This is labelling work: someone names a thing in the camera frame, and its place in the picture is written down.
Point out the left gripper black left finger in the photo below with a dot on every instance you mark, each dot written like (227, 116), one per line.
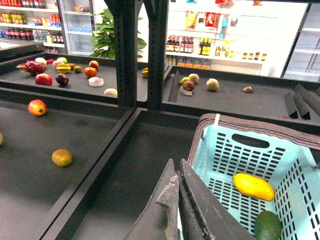
(159, 219)

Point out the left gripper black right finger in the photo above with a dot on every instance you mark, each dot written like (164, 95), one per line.
(202, 215)

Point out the yellow mango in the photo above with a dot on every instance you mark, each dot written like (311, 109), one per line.
(253, 186)

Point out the green avocado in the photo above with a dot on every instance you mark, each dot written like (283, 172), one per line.
(267, 226)

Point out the light blue plastic basket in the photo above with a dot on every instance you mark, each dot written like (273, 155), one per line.
(286, 166)

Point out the red yellow mango fruit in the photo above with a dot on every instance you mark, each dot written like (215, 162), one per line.
(37, 108)

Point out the brown kiwi fruit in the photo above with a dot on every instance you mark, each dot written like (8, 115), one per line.
(61, 157)

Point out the glass door refrigerator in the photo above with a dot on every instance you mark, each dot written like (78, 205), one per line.
(303, 63)

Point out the white shelf with bottles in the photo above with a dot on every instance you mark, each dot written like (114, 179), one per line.
(221, 35)

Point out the potted green plant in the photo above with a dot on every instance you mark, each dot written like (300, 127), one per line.
(103, 37)

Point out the pink dragon fruit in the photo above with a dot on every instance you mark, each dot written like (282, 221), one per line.
(32, 67)

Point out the black shelf post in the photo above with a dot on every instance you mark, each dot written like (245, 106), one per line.
(157, 12)

